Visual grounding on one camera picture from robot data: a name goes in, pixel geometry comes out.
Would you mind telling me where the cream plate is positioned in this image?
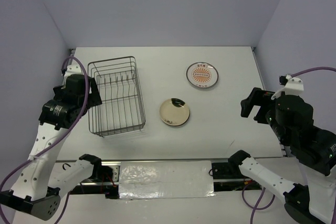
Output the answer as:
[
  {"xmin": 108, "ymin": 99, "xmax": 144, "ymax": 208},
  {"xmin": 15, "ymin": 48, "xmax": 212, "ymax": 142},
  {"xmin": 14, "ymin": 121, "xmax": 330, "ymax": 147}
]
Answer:
[{"xmin": 159, "ymin": 98, "xmax": 191, "ymax": 127}]

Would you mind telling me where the orange sunburst plate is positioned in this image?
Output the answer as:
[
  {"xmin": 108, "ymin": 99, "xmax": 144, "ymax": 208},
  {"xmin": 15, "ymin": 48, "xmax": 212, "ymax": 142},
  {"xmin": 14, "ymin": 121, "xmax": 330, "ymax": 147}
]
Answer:
[{"xmin": 186, "ymin": 62, "xmax": 219, "ymax": 89}]

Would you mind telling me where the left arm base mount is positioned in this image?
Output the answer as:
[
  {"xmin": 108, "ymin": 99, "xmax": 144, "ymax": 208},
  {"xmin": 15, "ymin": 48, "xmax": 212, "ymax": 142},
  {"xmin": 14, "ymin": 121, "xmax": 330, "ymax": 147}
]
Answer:
[{"xmin": 70, "ymin": 163, "xmax": 121, "ymax": 199}]

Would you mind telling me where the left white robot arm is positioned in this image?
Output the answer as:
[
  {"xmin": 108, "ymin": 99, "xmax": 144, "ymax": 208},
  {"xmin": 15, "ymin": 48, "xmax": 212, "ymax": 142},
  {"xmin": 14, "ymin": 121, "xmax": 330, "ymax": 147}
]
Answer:
[{"xmin": 1, "ymin": 74, "xmax": 103, "ymax": 221}]

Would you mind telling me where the grey wire dish rack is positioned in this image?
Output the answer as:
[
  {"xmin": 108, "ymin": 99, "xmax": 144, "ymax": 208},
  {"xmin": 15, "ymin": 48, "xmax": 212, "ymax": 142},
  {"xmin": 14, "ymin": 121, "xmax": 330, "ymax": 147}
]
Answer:
[{"xmin": 88, "ymin": 56, "xmax": 146, "ymax": 137}]

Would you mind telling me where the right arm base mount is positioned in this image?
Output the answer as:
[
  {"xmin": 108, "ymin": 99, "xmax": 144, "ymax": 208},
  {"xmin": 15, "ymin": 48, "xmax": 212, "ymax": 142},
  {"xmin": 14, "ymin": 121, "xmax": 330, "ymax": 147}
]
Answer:
[{"xmin": 208, "ymin": 162, "xmax": 261, "ymax": 192}]

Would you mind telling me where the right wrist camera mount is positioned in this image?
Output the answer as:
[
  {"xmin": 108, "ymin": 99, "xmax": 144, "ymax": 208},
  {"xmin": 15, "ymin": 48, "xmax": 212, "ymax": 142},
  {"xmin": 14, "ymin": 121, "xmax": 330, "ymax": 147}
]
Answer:
[{"xmin": 271, "ymin": 74, "xmax": 304, "ymax": 100}]

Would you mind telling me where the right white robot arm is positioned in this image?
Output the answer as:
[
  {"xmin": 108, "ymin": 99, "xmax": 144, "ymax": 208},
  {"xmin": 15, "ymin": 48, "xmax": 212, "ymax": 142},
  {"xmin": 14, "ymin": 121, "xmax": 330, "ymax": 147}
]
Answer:
[{"xmin": 228, "ymin": 88, "xmax": 335, "ymax": 223}]

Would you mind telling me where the silver foil tape sheet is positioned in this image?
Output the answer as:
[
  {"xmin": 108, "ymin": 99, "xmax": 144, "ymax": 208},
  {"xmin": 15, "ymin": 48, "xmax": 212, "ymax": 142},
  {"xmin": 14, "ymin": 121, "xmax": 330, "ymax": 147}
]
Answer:
[{"xmin": 118, "ymin": 161, "xmax": 215, "ymax": 200}]

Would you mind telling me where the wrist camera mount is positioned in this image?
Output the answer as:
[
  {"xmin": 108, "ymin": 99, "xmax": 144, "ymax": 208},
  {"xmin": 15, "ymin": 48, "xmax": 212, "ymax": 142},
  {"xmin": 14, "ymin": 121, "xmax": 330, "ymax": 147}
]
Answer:
[
  {"xmin": 271, "ymin": 74, "xmax": 304, "ymax": 100},
  {"xmin": 61, "ymin": 65, "xmax": 82, "ymax": 78}
]

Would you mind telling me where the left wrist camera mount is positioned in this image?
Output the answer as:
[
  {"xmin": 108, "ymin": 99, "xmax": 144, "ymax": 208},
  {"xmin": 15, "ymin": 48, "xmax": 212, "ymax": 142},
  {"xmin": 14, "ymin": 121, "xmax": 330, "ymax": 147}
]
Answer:
[{"xmin": 61, "ymin": 65, "xmax": 82, "ymax": 78}]

